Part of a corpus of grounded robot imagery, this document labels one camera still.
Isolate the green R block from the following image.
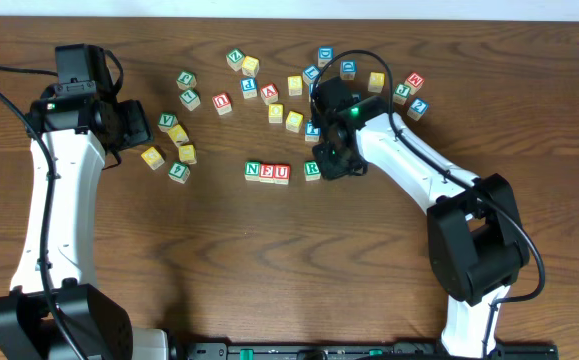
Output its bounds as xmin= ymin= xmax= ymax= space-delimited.
xmin=304 ymin=161 xmax=321 ymax=181

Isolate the red u block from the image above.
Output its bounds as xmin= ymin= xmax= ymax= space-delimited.
xmin=273 ymin=164 xmax=291 ymax=185
xmin=212 ymin=92 xmax=232 ymax=116

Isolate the red E block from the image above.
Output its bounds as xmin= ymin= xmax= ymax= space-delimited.
xmin=259 ymin=164 xmax=275 ymax=183

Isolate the green N block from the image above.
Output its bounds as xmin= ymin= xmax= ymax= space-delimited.
xmin=244 ymin=161 xmax=261 ymax=181

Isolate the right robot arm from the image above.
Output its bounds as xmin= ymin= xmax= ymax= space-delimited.
xmin=310 ymin=77 xmax=529 ymax=358

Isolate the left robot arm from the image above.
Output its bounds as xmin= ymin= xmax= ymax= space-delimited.
xmin=0 ymin=44 xmax=153 ymax=359

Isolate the yellow G block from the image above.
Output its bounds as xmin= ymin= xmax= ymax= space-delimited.
xmin=141 ymin=146 xmax=165 ymax=170

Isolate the green V block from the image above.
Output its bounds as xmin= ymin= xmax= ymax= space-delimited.
xmin=158 ymin=112 xmax=179 ymax=132

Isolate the blue T block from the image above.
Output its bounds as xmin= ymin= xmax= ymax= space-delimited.
xmin=305 ymin=121 xmax=321 ymax=143

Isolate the yellow K block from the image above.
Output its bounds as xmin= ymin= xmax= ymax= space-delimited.
xmin=167 ymin=124 xmax=189 ymax=147

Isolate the yellow O block left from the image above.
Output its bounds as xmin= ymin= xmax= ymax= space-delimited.
xmin=178 ymin=144 xmax=197 ymax=164

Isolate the yellow o block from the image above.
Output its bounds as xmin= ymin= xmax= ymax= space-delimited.
xmin=268 ymin=103 xmax=284 ymax=124
xmin=178 ymin=144 xmax=197 ymax=164

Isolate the yellow C block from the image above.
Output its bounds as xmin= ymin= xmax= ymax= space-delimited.
xmin=285 ymin=111 xmax=304 ymax=133

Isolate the green 4 block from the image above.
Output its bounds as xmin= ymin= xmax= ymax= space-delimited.
xmin=168 ymin=162 xmax=190 ymax=184

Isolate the green 7 block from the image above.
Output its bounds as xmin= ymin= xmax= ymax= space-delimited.
xmin=179 ymin=89 xmax=201 ymax=111

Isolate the green J block left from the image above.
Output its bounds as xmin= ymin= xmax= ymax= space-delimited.
xmin=176 ymin=71 xmax=197 ymax=90

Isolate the yellow O block centre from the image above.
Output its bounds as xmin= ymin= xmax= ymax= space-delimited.
xmin=268 ymin=103 xmax=284 ymax=124

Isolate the yellow S block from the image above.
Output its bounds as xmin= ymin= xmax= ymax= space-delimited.
xmin=287 ymin=75 xmax=303 ymax=96

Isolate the blue L block upper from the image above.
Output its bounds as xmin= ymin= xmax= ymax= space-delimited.
xmin=302 ymin=65 xmax=320 ymax=85

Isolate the yellow block right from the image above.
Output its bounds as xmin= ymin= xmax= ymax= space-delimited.
xmin=368 ymin=72 xmax=385 ymax=93

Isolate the blue D block right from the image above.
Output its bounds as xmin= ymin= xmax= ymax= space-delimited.
xmin=340 ymin=60 xmax=357 ymax=81

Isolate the blue d block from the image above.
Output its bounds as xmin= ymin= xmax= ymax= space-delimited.
xmin=317 ymin=47 xmax=334 ymax=68
xmin=340 ymin=60 xmax=357 ymax=81

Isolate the red A block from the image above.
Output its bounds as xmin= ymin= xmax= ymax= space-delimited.
xmin=260 ymin=83 xmax=279 ymax=105

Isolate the blue D block top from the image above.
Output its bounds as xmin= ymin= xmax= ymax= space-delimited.
xmin=317 ymin=47 xmax=334 ymax=68

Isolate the red M block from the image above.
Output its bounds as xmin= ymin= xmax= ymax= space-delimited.
xmin=405 ymin=72 xmax=425 ymax=95

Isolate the blue P block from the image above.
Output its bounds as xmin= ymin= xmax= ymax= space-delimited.
xmin=240 ymin=77 xmax=258 ymax=99

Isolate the green Z block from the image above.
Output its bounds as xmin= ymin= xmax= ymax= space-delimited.
xmin=226 ymin=48 xmax=245 ymax=71

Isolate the yellow block beside Z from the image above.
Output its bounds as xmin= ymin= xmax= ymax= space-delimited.
xmin=241 ymin=56 xmax=260 ymax=78

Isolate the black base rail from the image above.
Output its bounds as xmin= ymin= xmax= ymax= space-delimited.
xmin=133 ymin=341 xmax=560 ymax=360

